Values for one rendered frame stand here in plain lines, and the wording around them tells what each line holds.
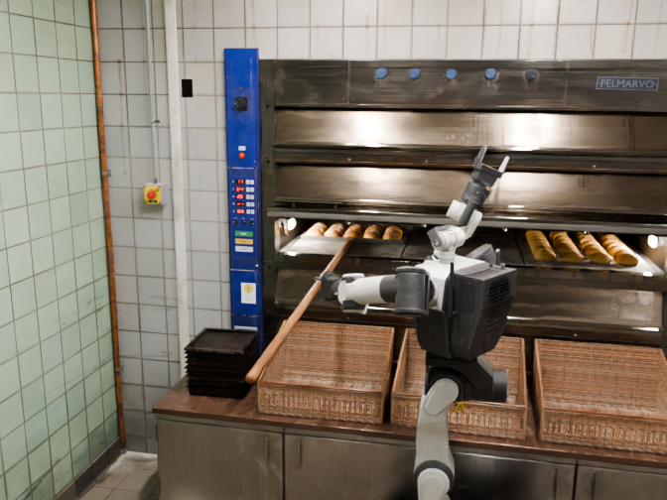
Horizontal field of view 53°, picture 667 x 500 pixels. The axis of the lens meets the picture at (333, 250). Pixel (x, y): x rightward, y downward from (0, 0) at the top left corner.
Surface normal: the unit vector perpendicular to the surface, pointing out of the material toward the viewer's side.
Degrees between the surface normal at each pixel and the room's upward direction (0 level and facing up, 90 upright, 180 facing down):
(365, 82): 90
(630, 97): 90
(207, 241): 90
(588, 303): 70
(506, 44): 90
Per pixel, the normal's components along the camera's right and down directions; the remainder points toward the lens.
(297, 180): -0.18, -0.13
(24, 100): 0.98, 0.06
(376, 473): -0.19, 0.21
